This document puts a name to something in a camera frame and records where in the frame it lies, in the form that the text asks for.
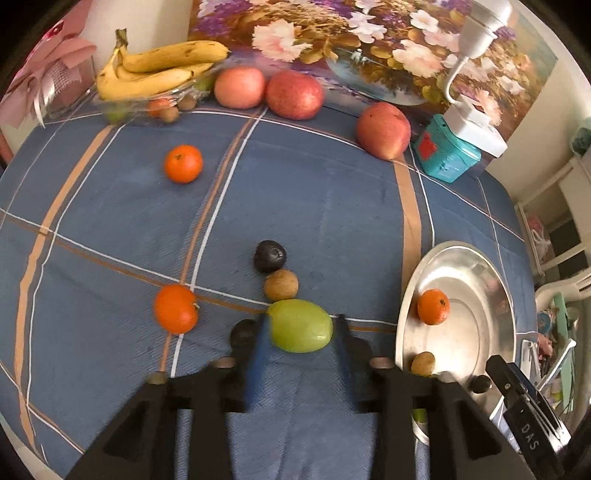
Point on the tangerine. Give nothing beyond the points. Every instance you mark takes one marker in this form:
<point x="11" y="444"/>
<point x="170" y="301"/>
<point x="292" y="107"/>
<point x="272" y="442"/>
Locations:
<point x="433" y="307"/>
<point x="183" y="164"/>
<point x="175" y="309"/>

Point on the clear glass bowl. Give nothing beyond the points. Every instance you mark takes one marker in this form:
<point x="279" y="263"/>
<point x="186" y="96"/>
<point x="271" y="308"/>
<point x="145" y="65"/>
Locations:
<point x="138" y="104"/>

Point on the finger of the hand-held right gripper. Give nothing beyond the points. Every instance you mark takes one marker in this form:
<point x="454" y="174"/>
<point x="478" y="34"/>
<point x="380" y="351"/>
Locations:
<point x="531" y="415"/>

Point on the teal box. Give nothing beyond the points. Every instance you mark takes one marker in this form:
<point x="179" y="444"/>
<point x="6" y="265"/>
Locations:
<point x="445" y="152"/>

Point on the dark purple plum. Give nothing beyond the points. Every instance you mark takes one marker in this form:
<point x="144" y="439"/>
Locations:
<point x="269" y="256"/>

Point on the dark grape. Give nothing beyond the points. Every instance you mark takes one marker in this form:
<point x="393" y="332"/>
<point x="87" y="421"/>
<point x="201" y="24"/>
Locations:
<point x="242" y="333"/>
<point x="480" y="384"/>

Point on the yellow banana bunch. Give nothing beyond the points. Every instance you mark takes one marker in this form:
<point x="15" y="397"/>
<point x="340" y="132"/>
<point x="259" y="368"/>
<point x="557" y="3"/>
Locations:
<point x="157" y="69"/>

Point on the small orange fruit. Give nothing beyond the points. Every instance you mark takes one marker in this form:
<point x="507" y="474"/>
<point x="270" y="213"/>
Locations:
<point x="157" y="106"/>

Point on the blue plaid tablecloth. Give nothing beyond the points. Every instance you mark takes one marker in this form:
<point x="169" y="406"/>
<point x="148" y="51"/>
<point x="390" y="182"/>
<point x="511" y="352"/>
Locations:
<point x="314" y="207"/>

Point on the red apple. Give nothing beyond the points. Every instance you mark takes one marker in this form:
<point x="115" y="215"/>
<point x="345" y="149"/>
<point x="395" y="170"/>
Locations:
<point x="239" y="87"/>
<point x="294" y="95"/>
<point x="383" y="130"/>

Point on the white plastic chair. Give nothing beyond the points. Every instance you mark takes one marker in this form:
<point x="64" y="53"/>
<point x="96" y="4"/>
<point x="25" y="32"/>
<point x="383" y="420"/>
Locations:
<point x="561" y="290"/>

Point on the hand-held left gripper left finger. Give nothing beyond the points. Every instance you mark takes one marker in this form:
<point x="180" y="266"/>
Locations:
<point x="257" y="364"/>

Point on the floral painting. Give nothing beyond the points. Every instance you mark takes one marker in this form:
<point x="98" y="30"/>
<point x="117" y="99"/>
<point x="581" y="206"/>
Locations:
<point x="351" y="50"/>

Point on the round metal plate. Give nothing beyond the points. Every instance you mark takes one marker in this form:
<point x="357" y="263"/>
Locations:
<point x="475" y="332"/>

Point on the white shelf unit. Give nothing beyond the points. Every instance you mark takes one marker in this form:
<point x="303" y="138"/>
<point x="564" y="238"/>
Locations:
<point x="554" y="217"/>

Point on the white desk lamp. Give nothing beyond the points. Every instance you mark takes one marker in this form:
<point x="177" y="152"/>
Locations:
<point x="475" y="120"/>

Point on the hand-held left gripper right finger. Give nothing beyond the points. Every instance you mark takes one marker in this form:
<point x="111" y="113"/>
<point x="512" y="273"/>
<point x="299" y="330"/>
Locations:
<point x="344" y="355"/>

